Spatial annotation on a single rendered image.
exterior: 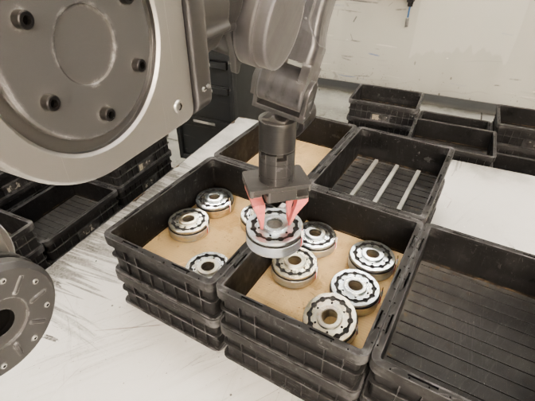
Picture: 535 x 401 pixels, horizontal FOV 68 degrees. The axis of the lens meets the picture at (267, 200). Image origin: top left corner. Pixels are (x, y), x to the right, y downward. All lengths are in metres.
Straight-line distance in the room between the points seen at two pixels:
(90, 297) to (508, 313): 0.96
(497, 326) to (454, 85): 3.38
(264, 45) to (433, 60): 3.81
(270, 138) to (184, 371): 0.56
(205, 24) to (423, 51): 3.88
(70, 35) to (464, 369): 0.80
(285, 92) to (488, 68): 3.63
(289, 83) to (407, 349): 0.54
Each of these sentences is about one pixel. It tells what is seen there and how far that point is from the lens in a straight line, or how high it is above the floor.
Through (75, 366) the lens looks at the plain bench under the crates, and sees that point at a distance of 1.02.
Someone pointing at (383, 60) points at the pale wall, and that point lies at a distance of 4.17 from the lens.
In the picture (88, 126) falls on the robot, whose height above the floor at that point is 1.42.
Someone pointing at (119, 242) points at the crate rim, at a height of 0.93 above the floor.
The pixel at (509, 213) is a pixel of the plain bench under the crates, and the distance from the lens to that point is 1.52.
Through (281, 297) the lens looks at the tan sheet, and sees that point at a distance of 0.87.
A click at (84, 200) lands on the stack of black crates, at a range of 2.10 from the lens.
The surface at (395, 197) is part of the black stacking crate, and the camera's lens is 1.21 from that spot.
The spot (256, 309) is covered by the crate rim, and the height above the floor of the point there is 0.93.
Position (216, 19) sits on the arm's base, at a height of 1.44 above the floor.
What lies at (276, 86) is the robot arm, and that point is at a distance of 0.55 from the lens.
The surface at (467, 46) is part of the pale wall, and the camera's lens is 4.07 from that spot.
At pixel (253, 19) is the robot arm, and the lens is 0.33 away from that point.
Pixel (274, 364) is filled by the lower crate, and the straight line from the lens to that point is 0.86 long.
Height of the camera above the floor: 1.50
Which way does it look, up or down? 36 degrees down
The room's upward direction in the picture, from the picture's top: straight up
